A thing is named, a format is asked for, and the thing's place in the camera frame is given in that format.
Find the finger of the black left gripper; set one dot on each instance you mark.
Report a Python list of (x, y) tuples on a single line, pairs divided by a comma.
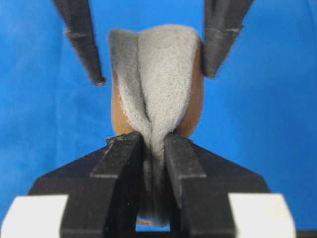
[(222, 24), (79, 30)]

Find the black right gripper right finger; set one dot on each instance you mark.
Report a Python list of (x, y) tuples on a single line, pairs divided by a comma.
[(217, 198)]

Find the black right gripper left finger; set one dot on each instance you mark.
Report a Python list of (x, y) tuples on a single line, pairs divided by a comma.
[(95, 196)]

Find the grey and orange sponge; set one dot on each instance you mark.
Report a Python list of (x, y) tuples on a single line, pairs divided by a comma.
[(158, 87)]

